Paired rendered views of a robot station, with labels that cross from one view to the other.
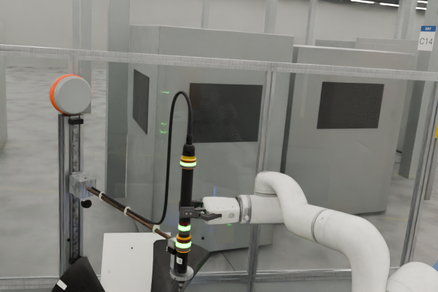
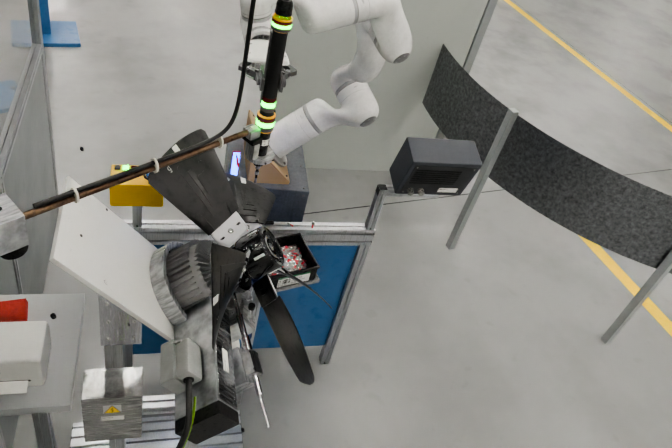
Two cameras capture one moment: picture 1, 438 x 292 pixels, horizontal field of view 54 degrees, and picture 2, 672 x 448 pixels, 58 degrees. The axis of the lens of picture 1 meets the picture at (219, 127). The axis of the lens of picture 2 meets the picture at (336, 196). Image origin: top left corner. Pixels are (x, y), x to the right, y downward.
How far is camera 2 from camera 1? 1.76 m
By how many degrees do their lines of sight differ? 91
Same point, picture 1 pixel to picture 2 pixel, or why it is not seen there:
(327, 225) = (372, 3)
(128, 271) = (108, 259)
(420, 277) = not seen: hidden behind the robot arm
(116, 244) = (72, 251)
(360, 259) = (396, 12)
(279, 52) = not seen: outside the picture
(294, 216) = (331, 14)
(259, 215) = not seen: hidden behind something
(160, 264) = (180, 191)
